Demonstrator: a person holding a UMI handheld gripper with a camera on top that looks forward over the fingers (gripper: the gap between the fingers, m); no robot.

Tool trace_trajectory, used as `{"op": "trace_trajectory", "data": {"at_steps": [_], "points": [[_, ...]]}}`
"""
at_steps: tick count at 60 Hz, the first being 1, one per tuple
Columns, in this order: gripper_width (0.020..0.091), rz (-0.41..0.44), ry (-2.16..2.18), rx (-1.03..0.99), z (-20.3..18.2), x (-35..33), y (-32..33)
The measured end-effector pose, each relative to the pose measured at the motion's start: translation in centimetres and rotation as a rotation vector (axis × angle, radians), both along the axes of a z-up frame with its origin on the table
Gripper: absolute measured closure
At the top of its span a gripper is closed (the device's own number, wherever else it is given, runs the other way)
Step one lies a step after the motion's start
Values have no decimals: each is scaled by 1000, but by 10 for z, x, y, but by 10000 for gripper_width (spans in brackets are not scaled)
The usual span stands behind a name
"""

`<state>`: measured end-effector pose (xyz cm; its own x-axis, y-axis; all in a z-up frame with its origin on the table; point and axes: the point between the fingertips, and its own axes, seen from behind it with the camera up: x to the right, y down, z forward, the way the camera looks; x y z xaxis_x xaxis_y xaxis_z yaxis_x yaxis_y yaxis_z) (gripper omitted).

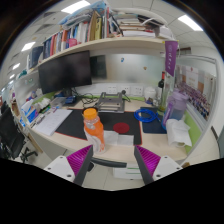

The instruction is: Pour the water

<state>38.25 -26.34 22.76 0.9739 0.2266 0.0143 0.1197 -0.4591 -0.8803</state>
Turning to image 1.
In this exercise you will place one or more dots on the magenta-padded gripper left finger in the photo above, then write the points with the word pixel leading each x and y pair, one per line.
pixel 60 166

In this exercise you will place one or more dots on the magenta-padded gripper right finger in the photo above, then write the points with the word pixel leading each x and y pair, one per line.
pixel 165 166

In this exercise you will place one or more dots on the orange drink bottle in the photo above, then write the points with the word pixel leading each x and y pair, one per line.
pixel 94 133

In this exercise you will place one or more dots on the purple water bottle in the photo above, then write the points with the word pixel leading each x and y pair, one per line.
pixel 175 108

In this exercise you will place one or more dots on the crumpled white paper towel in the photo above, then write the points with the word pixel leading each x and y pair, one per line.
pixel 178 131

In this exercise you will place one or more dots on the dark blue mouse pad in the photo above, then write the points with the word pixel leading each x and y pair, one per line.
pixel 151 128

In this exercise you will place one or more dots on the black red-edged desk mat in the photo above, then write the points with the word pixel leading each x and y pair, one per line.
pixel 73 125

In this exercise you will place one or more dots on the white paper notebook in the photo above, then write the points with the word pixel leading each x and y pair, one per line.
pixel 53 121

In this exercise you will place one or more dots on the white tissue sheet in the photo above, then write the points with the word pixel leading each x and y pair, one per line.
pixel 116 138

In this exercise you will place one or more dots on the flat round red coaster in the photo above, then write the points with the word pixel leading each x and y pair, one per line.
pixel 121 128

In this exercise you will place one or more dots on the black office chair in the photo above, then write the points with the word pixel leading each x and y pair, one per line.
pixel 10 133

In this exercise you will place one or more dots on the blue white tissue box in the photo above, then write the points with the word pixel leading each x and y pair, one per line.
pixel 30 113

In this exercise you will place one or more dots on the green transparent cup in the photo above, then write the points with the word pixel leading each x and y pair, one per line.
pixel 165 100

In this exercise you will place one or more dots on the small blue box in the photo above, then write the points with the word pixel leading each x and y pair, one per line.
pixel 70 99

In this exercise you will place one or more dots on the white ceramic jar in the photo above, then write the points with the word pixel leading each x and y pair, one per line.
pixel 150 94

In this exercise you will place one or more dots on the group photo poster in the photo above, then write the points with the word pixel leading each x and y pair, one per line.
pixel 195 93

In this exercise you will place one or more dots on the grey metal laptop stand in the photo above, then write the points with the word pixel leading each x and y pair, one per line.
pixel 110 105

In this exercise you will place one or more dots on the black computer monitor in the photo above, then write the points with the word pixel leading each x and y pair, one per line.
pixel 63 71

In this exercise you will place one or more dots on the purple hanging banner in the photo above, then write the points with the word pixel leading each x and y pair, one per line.
pixel 171 56

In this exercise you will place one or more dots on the shelf with books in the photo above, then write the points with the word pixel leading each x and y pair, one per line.
pixel 100 43

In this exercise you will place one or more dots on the ceiling lights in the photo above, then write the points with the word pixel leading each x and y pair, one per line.
pixel 190 22

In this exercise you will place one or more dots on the white wall socket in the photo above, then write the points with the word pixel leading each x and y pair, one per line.
pixel 125 90
pixel 137 90
pixel 112 90

